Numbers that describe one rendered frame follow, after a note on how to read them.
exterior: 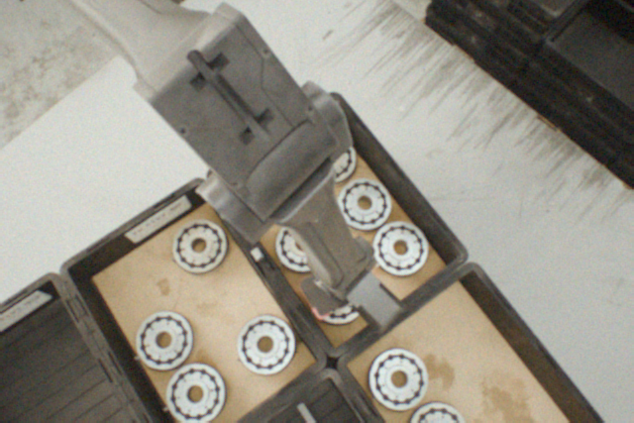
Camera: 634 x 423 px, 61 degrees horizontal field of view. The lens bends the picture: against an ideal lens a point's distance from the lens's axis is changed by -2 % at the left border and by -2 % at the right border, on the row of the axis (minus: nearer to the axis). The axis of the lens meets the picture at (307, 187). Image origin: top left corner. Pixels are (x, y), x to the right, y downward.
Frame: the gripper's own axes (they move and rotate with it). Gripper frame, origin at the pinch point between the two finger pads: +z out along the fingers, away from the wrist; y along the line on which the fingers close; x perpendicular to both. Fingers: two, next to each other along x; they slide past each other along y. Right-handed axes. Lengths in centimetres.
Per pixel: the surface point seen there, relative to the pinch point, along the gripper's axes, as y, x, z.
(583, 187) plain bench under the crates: 63, -7, 15
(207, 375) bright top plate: -25.9, -1.3, 3.4
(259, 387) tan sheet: -19.2, -7.4, 6.1
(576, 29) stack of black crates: 118, 37, 45
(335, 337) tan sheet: -3.1, -6.6, 5.4
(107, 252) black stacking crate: -31.6, 26.4, 0.9
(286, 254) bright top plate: -3.4, 10.5, 2.6
